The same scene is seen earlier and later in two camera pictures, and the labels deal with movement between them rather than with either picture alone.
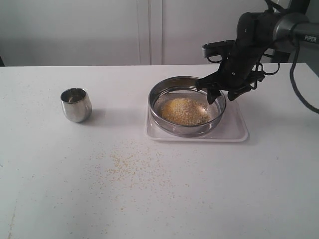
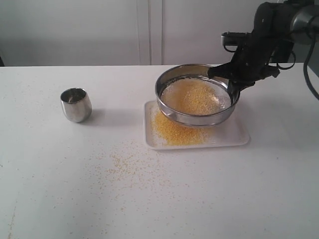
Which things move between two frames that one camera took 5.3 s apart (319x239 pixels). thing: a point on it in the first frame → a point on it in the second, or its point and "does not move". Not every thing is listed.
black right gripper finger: (212, 94) → (231, 87)
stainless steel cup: (77, 104) does not move
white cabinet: (116, 32) does not move
